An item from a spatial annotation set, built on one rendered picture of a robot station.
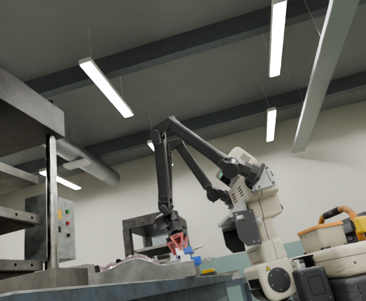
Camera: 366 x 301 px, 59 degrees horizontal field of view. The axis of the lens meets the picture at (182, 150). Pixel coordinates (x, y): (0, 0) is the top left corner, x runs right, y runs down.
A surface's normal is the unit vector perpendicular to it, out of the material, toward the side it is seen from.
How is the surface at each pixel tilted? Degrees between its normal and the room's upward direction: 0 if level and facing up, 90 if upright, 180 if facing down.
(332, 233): 92
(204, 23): 180
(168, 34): 180
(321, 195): 90
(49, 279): 90
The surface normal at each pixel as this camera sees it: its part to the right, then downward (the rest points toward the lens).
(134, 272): 0.01, -0.39
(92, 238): -0.22, -0.35
